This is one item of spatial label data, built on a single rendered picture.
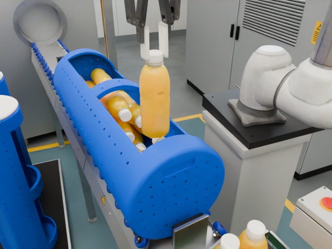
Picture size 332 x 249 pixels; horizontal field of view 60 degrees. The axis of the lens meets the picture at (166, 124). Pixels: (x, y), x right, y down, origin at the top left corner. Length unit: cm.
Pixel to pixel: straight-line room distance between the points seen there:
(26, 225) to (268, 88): 130
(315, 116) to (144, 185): 60
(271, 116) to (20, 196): 118
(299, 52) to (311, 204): 162
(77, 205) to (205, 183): 164
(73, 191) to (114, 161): 168
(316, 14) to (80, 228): 209
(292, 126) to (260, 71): 27
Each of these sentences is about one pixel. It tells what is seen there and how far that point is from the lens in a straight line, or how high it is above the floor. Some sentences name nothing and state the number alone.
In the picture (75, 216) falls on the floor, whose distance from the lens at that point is 223.
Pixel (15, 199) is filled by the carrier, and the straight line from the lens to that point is 155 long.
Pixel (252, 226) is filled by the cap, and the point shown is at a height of 111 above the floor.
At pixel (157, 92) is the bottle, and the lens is 64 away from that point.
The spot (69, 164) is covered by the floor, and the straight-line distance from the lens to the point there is 268.
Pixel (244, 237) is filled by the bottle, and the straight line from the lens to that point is 71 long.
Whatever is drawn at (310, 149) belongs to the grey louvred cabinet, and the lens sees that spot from 244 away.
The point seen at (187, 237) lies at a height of 101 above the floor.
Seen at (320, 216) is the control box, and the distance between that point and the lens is 77.
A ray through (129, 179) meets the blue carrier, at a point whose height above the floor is 117.
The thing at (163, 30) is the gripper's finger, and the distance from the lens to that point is 63.
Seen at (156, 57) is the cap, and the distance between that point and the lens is 63.
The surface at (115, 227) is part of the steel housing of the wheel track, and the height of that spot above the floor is 87.
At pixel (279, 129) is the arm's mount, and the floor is 103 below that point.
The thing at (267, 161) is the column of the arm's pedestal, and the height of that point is 90.
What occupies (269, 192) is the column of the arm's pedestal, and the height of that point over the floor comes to 72.
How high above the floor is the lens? 162
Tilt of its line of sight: 32 degrees down
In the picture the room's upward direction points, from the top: straight up
